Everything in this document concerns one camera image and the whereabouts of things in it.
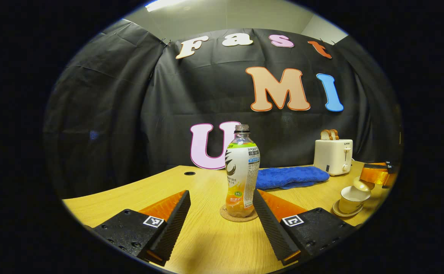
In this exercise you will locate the cream ceramic teacup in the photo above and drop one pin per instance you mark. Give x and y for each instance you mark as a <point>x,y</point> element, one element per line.
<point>351,201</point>

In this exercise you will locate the blue folded towel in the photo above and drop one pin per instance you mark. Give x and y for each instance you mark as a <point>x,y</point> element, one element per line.
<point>290,177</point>

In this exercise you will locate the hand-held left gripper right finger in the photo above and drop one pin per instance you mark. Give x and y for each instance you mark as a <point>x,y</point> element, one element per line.
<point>269,224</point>

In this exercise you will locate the white toaster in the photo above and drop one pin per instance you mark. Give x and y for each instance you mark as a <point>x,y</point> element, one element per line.
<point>332,156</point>

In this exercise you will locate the round cork coaster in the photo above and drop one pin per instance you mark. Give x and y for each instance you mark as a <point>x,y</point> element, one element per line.
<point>225,216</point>

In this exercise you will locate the clear labelled water bottle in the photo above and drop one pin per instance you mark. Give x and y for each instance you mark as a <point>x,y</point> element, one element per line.
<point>242,175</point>

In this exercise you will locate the toast slice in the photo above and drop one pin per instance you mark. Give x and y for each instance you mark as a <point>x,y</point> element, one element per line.
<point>335,134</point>
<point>325,134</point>

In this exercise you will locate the black backdrop cloth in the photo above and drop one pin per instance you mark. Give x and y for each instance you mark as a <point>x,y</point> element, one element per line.
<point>130,106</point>

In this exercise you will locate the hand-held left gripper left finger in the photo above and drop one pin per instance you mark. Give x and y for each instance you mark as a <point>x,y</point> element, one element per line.
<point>176,224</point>

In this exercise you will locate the cream ceramic saucer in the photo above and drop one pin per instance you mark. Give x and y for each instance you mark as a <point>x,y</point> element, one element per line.
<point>339,213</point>

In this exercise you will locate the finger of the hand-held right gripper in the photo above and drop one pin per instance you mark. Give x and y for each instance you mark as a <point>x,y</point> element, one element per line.
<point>376,175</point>

